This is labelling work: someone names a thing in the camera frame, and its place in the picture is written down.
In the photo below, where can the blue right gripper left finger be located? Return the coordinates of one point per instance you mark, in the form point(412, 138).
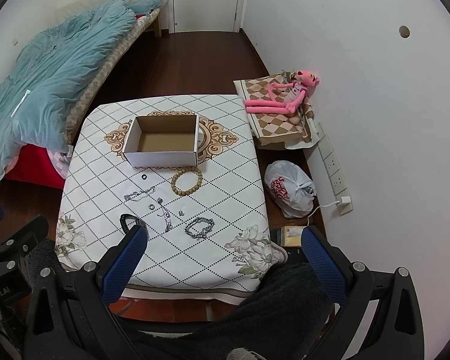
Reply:
point(119, 263)

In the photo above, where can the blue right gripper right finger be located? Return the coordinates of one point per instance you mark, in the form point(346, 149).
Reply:
point(324, 267)

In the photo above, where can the yellow box on floor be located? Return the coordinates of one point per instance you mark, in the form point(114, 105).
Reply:
point(290, 236)

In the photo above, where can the white power strip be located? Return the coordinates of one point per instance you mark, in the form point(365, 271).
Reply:
point(336, 177)

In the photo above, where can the white plastic bag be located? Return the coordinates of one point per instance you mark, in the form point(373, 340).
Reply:
point(292, 190)

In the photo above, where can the white patterned tablecloth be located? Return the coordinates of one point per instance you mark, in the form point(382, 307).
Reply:
point(220, 249)

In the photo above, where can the bed with patterned mattress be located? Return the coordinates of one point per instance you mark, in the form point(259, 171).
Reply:
point(41, 166)

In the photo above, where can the white cardboard box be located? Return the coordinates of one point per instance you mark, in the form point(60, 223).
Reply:
point(162, 141)

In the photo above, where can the brown checkered cushion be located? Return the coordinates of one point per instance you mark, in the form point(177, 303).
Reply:
point(291, 131)

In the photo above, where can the pink panther plush toy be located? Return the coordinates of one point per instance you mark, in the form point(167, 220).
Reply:
point(269, 95)

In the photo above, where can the blue duvet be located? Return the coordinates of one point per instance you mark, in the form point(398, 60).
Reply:
point(52, 72)

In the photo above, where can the white charger with cable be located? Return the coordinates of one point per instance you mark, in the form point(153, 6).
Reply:
point(340, 201)

